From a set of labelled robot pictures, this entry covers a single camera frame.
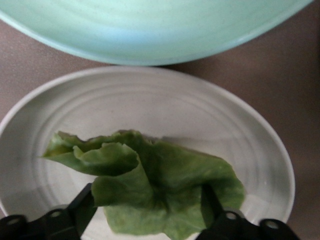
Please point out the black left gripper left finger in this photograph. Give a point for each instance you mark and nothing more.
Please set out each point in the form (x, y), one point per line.
(62, 225)

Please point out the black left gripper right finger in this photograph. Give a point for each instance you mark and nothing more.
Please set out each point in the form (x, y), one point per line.
(232, 228)

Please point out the green lettuce leaf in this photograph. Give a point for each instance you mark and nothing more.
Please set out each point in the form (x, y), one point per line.
(162, 175)

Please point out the beige plate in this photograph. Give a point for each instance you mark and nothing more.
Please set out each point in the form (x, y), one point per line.
(175, 107)

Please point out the light green plate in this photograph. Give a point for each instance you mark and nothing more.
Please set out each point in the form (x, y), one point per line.
(150, 30)

